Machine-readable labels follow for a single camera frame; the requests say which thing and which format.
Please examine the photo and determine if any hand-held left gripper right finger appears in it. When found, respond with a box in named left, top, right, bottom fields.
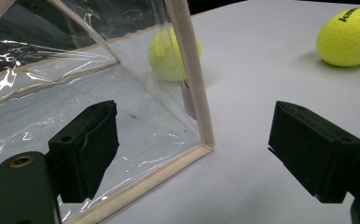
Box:
left=267, top=100, right=360, bottom=204

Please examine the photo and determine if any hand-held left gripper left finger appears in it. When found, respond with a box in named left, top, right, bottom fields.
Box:
left=48, top=99, right=120, bottom=203

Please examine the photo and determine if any yellow tennis ball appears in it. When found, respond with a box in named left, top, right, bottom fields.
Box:
left=148, top=26, right=202, bottom=82
left=315, top=7, right=360, bottom=68

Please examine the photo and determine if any clear plastic bag beige trim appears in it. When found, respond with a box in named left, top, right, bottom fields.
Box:
left=0, top=0, right=215, bottom=224

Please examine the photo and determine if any white table mat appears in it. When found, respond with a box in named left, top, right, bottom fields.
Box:
left=0, top=0, right=360, bottom=224

